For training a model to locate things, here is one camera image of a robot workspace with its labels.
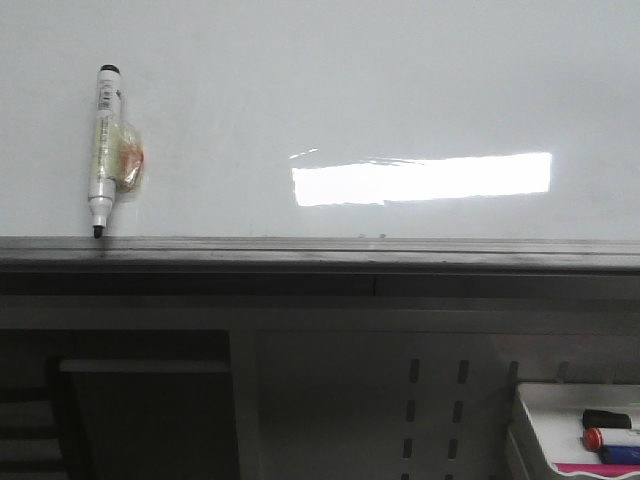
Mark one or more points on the white black-tipped whiteboard marker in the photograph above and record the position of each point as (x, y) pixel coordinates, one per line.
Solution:
(118, 154)

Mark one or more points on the white glossy whiteboard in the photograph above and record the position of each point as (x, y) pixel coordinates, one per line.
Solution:
(402, 119)

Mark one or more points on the white slotted pegboard panel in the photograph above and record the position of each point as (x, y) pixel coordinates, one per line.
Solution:
(399, 405)

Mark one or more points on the white plastic storage tray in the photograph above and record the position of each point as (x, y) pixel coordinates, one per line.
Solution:
(547, 428)

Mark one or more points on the red capped marker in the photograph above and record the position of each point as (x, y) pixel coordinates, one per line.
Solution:
(595, 438)

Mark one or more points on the blue capped marker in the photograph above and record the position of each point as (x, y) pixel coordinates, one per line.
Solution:
(620, 455)

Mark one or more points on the dark whiteboard frame ledge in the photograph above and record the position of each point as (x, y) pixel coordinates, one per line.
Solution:
(579, 269)

